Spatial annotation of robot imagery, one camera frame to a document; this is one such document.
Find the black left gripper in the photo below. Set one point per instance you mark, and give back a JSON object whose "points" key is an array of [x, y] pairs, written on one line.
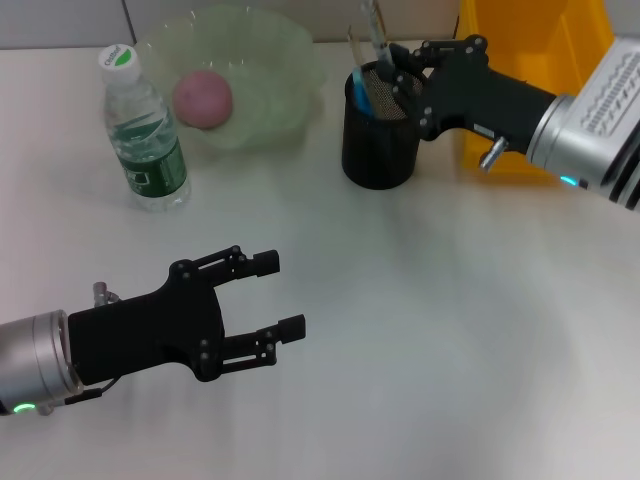
{"points": [[145, 330]]}

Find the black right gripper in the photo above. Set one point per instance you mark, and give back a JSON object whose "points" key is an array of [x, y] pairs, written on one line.
{"points": [[480, 95]]}

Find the blue and teal scissors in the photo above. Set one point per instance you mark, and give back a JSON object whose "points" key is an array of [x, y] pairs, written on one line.
{"points": [[361, 95]]}

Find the clear plastic ruler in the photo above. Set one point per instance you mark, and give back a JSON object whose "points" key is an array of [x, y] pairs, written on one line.
{"points": [[357, 55]]}

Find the silver ballpoint pen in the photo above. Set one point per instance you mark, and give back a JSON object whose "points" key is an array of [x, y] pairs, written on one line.
{"points": [[375, 25]]}

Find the clear bottle with green label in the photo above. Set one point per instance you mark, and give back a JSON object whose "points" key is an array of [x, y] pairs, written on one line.
{"points": [[145, 150]]}

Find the pink toy peach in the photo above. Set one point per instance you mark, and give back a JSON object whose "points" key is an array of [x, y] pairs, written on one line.
{"points": [[202, 100]]}

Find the white and silver right arm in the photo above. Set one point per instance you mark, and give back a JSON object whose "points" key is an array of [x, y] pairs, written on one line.
{"points": [[555, 135]]}

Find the green translucent fruit bowl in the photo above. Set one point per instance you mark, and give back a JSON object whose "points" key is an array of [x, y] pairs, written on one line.
{"points": [[280, 75]]}

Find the black mesh cup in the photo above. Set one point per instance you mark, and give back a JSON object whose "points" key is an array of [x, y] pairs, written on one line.
{"points": [[380, 160]]}

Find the yellow plastic bin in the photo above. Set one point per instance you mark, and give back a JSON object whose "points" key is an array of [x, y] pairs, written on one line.
{"points": [[540, 30]]}

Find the grey vertical wall trim strip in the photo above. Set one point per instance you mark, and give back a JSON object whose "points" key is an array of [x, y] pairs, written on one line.
{"points": [[129, 22]]}

